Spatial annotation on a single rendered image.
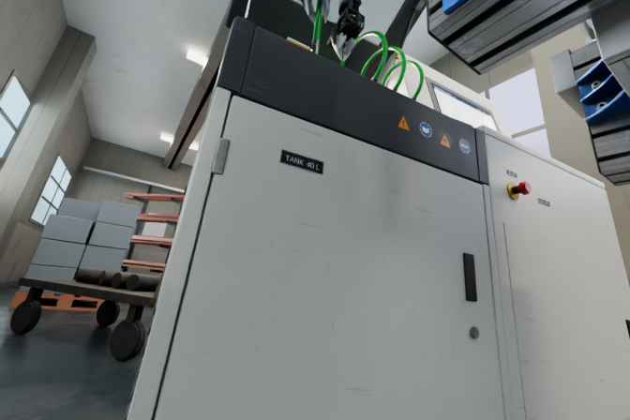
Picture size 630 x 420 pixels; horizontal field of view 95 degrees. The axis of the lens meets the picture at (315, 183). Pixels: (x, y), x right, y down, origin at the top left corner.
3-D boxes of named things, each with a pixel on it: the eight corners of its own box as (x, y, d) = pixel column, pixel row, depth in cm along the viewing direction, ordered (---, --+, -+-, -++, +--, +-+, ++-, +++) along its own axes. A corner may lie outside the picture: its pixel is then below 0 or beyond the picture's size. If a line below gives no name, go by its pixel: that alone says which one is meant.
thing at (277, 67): (240, 94, 50) (256, 24, 55) (234, 106, 53) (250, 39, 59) (479, 182, 74) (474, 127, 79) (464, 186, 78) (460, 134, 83)
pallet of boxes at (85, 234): (108, 311, 317) (142, 206, 357) (9, 307, 276) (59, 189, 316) (108, 300, 412) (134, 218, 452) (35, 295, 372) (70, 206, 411)
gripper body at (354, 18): (344, 19, 91) (347, -8, 95) (331, 37, 98) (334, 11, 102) (365, 30, 94) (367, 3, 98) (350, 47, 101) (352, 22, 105)
